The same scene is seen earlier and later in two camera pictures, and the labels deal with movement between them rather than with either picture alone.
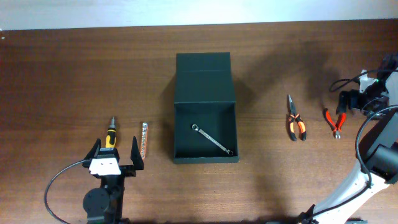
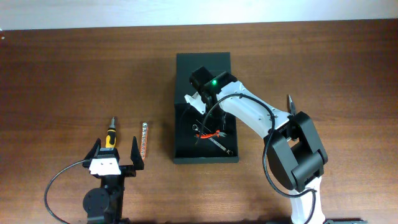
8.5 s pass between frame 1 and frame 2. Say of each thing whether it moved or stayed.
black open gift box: stayed
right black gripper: moved
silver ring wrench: stayed
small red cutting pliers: moved
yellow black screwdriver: stayed
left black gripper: stayed
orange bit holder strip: stayed
